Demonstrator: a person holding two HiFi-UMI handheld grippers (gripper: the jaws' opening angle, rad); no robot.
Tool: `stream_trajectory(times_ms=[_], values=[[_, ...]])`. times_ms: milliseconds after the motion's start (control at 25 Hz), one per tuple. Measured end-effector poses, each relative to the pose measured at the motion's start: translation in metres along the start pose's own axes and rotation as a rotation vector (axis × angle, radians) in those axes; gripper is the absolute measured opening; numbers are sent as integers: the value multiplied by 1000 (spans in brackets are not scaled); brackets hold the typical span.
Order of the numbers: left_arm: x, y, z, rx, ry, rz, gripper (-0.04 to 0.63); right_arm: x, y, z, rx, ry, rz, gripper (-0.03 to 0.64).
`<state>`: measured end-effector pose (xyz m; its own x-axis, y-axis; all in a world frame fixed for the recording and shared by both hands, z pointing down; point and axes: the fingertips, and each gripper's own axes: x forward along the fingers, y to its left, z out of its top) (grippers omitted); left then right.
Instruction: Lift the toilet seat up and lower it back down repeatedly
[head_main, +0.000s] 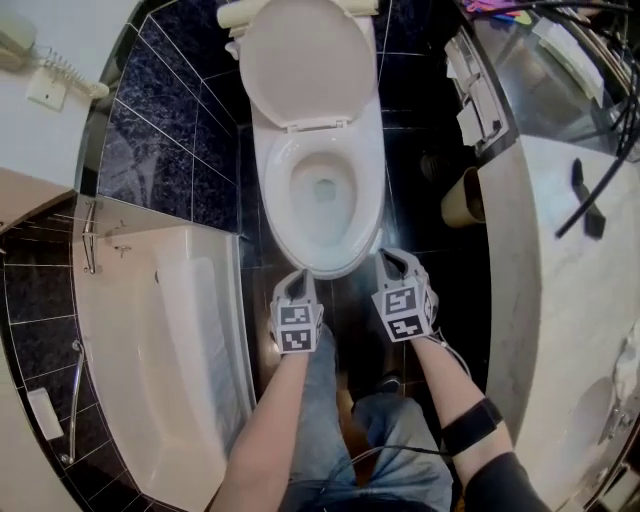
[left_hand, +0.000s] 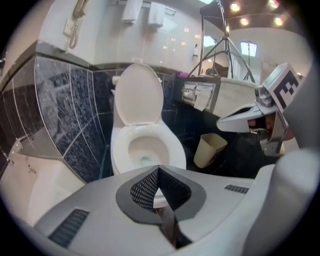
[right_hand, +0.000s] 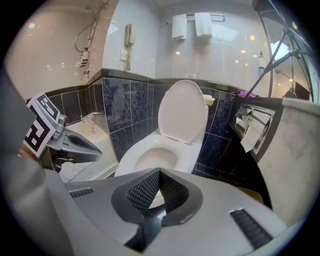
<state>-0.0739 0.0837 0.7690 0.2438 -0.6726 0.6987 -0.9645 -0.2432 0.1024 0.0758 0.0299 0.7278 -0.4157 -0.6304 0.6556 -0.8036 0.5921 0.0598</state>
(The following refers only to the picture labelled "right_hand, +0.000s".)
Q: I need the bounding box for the white wall soap dispenser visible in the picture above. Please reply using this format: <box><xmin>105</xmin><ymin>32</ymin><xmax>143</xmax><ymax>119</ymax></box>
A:
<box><xmin>257</xmin><ymin>51</ymin><xmax>267</xmax><ymax>71</ymax></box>

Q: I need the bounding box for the purple cloth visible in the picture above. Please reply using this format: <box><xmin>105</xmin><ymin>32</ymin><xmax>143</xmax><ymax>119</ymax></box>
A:
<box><xmin>236</xmin><ymin>89</ymin><xmax>259</xmax><ymax>99</ymax></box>

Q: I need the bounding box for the framed wall mirror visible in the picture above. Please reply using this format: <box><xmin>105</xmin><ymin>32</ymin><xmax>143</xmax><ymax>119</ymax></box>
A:
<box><xmin>259</xmin><ymin>0</ymin><xmax>316</xmax><ymax>101</ymax></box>

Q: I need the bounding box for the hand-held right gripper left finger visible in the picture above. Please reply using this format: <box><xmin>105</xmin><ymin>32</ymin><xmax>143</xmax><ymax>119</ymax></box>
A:
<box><xmin>63</xmin><ymin>167</ymin><xmax>161</xmax><ymax>256</ymax></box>

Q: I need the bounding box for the chrome towel rack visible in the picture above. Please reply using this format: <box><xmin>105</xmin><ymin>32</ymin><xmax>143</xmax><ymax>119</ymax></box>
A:
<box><xmin>164</xmin><ymin>13</ymin><xmax>226</xmax><ymax>26</ymax></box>

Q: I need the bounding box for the person's left forearm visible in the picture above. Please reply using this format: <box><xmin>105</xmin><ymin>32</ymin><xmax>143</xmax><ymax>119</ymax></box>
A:
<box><xmin>19</xmin><ymin>146</ymin><xmax>38</xmax><ymax>161</ymax></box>

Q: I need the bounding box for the white bathtub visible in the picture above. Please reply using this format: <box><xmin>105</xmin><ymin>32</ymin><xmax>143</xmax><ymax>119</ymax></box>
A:
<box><xmin>58</xmin><ymin>121</ymin><xmax>119</xmax><ymax>184</ymax></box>

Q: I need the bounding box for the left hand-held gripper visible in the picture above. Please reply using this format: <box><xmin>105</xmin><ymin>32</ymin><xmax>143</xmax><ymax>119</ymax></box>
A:
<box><xmin>23</xmin><ymin>91</ymin><xmax>103</xmax><ymax>174</ymax></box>

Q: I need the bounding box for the white toilet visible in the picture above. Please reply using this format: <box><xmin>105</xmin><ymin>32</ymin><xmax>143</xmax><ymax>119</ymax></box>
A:
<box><xmin>113</xmin><ymin>99</ymin><xmax>210</xmax><ymax>210</ymax></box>

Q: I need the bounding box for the chrome shower slide bar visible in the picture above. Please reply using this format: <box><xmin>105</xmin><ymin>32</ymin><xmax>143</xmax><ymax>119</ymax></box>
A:
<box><xmin>86</xmin><ymin>1</ymin><xmax>107</xmax><ymax>52</ymax></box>

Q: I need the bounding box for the chrome shower hose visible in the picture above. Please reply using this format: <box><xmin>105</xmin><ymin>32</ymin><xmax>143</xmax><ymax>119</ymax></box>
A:
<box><xmin>74</xmin><ymin>4</ymin><xmax>101</xmax><ymax>54</ymax></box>

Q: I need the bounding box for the beige wall telephone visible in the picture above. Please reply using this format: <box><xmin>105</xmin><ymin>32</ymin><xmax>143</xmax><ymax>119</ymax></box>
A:
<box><xmin>124</xmin><ymin>23</ymin><xmax>137</xmax><ymax>48</ymax></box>

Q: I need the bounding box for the black tripod light stand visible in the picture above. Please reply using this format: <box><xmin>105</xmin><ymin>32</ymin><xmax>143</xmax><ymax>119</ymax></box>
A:
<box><xmin>246</xmin><ymin>23</ymin><xmax>315</xmax><ymax>101</ymax></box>

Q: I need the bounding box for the chrome toilet paper holder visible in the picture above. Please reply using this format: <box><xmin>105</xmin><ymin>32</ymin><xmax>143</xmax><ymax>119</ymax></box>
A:
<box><xmin>234</xmin><ymin>104</ymin><xmax>276</xmax><ymax>155</ymax></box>

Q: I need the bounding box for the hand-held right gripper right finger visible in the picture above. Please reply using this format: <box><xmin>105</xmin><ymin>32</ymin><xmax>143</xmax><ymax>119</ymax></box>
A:
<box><xmin>149</xmin><ymin>167</ymin><xmax>289</xmax><ymax>256</ymax></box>

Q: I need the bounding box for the white hanging towel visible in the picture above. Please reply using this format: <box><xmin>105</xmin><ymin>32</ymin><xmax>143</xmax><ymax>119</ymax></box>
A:
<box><xmin>171</xmin><ymin>13</ymin><xmax>188</xmax><ymax>41</ymax></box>
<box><xmin>194</xmin><ymin>12</ymin><xmax>214</xmax><ymax>39</ymax></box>

